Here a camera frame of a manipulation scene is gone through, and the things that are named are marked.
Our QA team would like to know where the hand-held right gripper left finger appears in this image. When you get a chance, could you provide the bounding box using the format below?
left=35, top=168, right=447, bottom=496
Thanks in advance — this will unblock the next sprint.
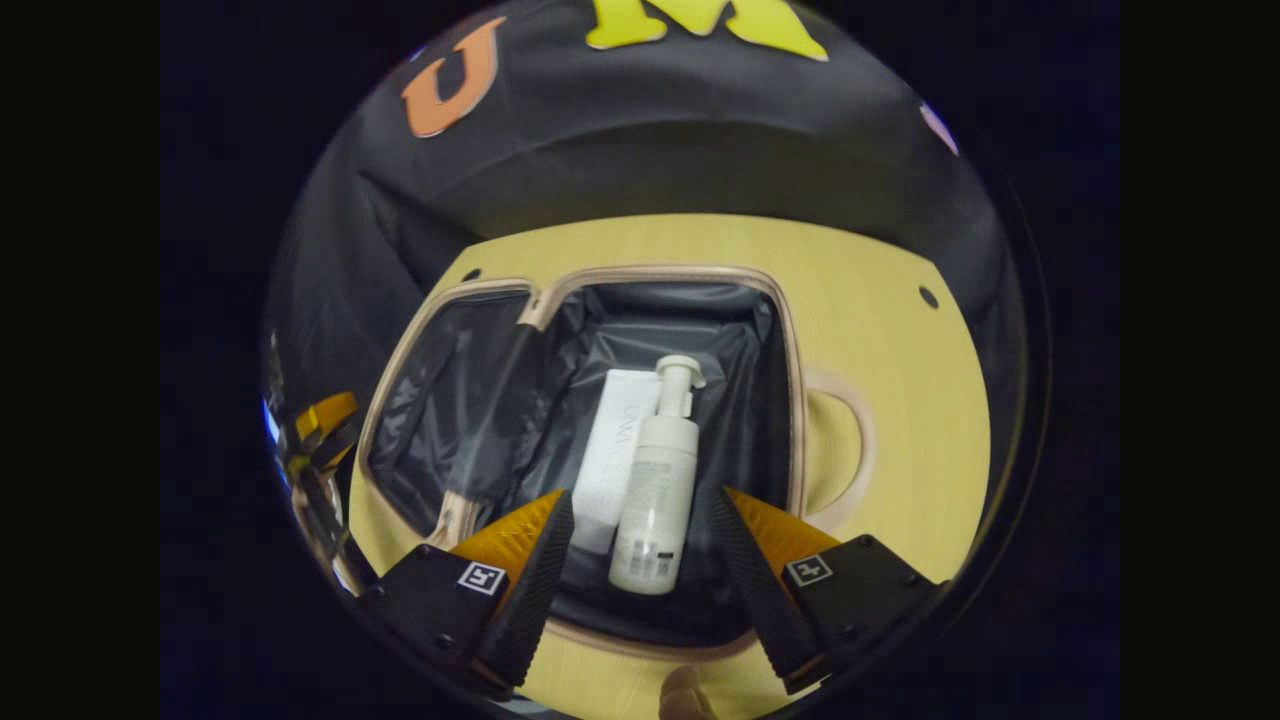
left=358, top=488, right=578, bottom=699

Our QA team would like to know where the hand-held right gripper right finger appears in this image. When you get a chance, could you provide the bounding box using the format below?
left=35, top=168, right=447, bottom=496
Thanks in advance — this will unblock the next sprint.
left=712, top=485, right=948, bottom=698

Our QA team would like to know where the white pump bottle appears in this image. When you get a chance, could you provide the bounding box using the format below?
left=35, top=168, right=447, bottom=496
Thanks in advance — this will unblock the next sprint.
left=607, top=354, right=708, bottom=597

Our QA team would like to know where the white skin care tube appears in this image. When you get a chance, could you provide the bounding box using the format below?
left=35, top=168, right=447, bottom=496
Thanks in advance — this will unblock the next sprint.
left=569, top=368, right=662, bottom=556

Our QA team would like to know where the pink beige suitcase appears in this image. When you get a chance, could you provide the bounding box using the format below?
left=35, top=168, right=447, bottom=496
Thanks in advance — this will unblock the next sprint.
left=355, top=264, right=880, bottom=662

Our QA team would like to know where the black backdrop cloth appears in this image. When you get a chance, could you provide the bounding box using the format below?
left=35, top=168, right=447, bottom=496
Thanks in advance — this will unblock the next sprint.
left=262, top=0, right=1029, bottom=601

